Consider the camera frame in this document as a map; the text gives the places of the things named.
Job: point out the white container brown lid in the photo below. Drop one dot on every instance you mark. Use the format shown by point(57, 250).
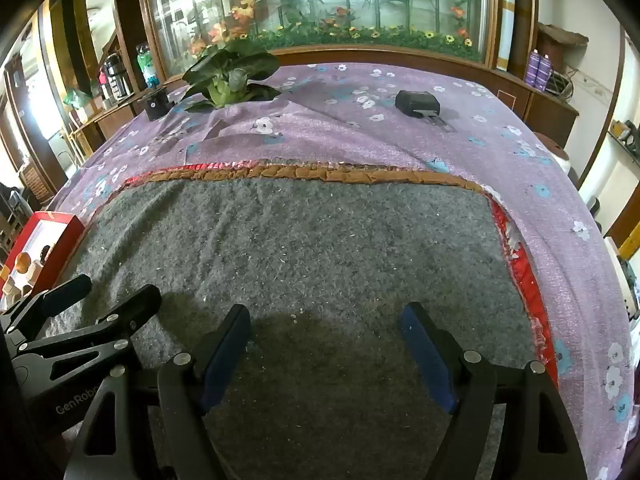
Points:
point(557, 160)

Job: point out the wooden wall shelf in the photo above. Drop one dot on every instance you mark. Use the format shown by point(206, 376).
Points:
point(562, 35)

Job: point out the green plastic bottle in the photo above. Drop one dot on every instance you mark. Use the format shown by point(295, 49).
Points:
point(147, 67)

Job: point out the black cylinder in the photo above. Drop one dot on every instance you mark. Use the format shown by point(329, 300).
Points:
point(156, 105)

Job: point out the white gold striped column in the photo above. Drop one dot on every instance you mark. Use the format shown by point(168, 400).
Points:
point(507, 10)

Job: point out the wooden cabinet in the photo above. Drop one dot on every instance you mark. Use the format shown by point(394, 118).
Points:
point(550, 110)

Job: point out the leafy green cabbage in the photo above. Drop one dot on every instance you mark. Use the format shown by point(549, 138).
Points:
point(225, 85)

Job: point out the purple floral cloth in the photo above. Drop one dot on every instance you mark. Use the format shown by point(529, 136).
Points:
point(350, 130)

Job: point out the pink bottle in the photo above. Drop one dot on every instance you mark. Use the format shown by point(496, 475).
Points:
point(102, 82)

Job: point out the black thermos flask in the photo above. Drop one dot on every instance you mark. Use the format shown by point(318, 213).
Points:
point(117, 80)

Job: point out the green plastic bag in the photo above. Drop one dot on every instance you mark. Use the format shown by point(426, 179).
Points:
point(75, 97)

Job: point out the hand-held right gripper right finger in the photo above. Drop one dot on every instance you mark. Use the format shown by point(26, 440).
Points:
point(430, 360)

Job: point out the grey felt mat red trim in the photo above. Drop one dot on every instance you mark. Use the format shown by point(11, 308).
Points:
point(300, 250)

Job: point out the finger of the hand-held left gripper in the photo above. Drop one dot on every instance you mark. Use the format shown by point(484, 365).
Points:
point(65, 290)
point(137, 305)

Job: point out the wooden chair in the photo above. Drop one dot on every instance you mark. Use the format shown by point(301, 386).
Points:
point(82, 130)

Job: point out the black car key fob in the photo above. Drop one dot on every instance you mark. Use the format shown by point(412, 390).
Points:
point(417, 101)

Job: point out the red cardboard box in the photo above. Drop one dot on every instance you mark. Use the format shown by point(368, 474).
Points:
point(60, 240)

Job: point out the small orange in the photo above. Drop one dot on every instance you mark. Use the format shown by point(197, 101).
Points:
point(22, 262)

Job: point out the floral painted glass panel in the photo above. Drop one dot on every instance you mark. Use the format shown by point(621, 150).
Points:
point(350, 0)

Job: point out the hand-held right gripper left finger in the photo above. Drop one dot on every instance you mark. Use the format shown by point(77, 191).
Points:
point(225, 355)

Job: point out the purple spray can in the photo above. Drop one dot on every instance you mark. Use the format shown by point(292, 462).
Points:
point(533, 67)
point(544, 72)

